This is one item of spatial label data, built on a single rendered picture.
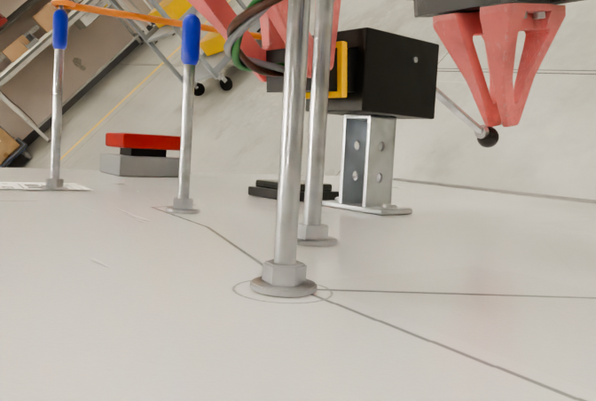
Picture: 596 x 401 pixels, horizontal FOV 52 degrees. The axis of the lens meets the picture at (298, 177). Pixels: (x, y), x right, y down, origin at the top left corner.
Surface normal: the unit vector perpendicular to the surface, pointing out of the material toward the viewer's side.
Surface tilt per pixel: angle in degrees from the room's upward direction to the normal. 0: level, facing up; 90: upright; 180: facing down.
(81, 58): 90
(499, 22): 74
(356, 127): 95
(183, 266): 48
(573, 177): 0
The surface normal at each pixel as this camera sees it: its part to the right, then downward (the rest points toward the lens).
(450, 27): -0.68, 0.51
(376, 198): 0.64, 0.07
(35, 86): 0.47, 0.16
